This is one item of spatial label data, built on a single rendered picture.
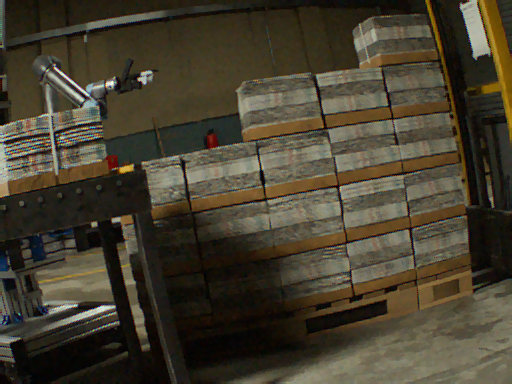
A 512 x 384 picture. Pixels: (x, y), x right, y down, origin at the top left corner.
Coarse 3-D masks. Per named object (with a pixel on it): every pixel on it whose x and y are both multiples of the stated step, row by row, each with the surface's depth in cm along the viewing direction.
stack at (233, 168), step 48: (240, 144) 298; (288, 144) 300; (336, 144) 303; (384, 144) 305; (192, 192) 296; (336, 192) 302; (384, 192) 306; (192, 240) 296; (240, 240) 299; (288, 240) 301; (384, 240) 306; (144, 288) 296; (192, 288) 298; (240, 288) 300; (288, 288) 302; (336, 288) 304; (384, 288) 320; (192, 336) 298; (240, 336) 322; (288, 336) 302
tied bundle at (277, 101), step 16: (272, 80) 299; (288, 80) 299; (304, 80) 300; (240, 96) 320; (256, 96) 298; (272, 96) 299; (288, 96) 300; (304, 96) 300; (240, 112) 328; (256, 112) 298; (272, 112) 299; (288, 112) 299; (304, 112) 300; (320, 112) 301; (320, 128) 302
